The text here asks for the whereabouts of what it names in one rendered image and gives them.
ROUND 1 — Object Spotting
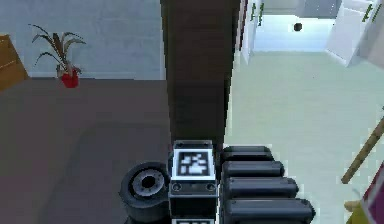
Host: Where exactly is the house plant in red pot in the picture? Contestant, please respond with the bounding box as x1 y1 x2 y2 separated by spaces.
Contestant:
28 23 87 89

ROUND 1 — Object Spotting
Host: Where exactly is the magenta and white box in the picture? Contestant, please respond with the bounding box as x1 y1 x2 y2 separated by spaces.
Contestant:
361 166 384 224

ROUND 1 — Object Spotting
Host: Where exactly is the yellow object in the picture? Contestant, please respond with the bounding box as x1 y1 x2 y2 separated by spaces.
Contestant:
343 199 368 224

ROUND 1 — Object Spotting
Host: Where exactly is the brown wooden cabinet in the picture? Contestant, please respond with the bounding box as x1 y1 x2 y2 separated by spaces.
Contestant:
0 34 30 92

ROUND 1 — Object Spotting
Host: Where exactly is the brown wooden stick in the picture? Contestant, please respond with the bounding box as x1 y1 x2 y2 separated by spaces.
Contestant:
340 116 384 185

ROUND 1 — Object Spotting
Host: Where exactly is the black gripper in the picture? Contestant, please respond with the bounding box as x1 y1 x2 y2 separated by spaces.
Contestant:
118 161 173 222

